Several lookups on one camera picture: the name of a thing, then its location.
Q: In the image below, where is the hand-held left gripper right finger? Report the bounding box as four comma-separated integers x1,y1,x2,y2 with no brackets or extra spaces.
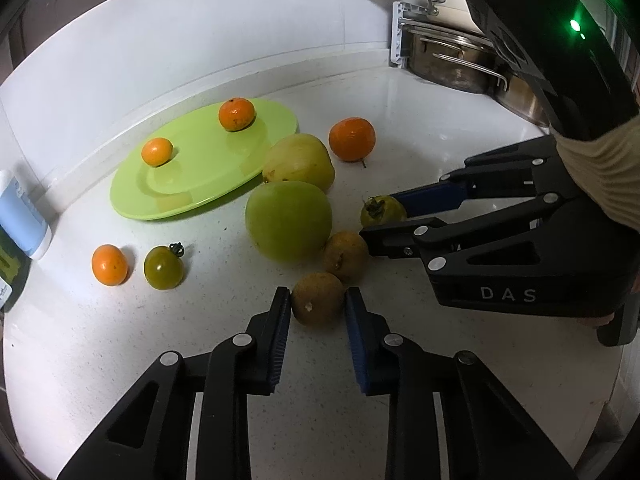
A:
344,286,581,480

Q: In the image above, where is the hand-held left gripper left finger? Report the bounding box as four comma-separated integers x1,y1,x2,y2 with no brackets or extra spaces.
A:
56,286,293,480

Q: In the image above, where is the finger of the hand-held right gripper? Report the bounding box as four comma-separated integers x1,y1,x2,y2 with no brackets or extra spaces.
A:
389,136,563,216
359,191,568,273

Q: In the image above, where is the small green tomato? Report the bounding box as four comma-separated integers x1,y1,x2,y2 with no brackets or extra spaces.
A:
144,243,186,291
360,195,408,228

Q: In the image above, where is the brown longan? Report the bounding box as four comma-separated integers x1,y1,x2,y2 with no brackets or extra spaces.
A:
291,272,347,326
323,231,371,283

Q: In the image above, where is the large orange mandarin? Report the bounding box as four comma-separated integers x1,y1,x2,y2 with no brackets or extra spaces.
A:
328,117,377,163

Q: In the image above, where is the large green tomato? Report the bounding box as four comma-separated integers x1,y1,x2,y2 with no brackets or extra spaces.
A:
244,181,333,263

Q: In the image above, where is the yellow pear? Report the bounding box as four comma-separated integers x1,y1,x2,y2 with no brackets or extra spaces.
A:
262,133,336,193

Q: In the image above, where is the green plate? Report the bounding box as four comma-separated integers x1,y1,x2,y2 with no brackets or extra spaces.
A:
109,99,300,222

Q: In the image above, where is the small orange mandarin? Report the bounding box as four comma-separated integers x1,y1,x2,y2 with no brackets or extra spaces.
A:
141,137,174,168
91,244,129,287

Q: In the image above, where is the person's right forearm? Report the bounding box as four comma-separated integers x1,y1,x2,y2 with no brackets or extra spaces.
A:
554,114,640,236

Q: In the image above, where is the white pan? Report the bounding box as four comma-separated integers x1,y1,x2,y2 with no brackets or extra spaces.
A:
434,0,483,33

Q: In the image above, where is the white pot rack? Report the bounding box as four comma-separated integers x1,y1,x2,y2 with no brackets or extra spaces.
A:
390,1,436,67

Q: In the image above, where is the medium orange mandarin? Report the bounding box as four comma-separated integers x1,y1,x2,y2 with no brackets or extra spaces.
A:
218,98,257,133

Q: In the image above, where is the green dish soap bottle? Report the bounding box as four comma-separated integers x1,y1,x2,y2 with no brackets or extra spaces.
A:
0,230,26,311

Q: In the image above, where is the blue white pump bottle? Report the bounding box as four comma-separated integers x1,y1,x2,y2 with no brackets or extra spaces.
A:
0,170,52,261

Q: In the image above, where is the steel pot with handle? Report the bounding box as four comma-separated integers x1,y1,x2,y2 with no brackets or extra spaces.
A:
406,24,511,95

